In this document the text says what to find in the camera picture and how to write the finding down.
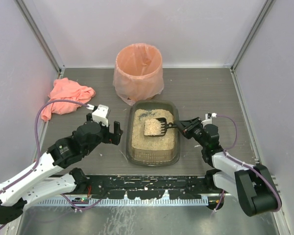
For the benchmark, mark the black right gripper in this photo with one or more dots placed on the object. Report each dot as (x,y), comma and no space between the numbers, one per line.
(189,126)

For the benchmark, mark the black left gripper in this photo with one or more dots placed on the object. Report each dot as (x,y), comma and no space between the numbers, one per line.
(110,133)

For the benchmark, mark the black slotted litter scoop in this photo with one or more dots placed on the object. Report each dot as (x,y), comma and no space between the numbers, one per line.
(157,127)

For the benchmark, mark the dark green litter box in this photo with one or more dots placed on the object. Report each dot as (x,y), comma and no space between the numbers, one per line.
(149,157)

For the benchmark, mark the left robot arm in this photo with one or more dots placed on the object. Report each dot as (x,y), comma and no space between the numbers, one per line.
(30,186)

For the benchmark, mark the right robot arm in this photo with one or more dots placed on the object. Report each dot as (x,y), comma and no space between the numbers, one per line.
(252,185)

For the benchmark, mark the beige cat litter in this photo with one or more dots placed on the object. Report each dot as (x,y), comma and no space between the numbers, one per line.
(140,141)

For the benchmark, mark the crumpled pink cloth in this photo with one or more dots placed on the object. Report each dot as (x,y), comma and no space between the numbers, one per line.
(65,89)

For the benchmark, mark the bin with orange liner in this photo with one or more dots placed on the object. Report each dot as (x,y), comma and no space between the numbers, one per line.
(138,73)

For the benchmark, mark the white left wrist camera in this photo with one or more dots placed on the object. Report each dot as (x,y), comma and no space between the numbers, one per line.
(100,115)

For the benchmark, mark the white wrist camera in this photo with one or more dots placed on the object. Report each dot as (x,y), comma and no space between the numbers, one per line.
(208,118)
(100,115)

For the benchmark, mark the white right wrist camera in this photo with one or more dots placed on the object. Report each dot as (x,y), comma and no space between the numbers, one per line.
(208,118)

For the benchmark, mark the left aluminium frame post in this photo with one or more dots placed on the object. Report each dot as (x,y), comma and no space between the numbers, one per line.
(31,15)

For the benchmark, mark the aluminium frame post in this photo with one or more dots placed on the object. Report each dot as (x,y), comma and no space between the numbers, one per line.
(253,31)
(31,15)

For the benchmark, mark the white slotted cable duct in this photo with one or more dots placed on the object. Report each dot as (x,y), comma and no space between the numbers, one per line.
(165,201)

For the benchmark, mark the right aluminium frame post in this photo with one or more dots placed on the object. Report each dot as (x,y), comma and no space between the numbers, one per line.
(253,31)

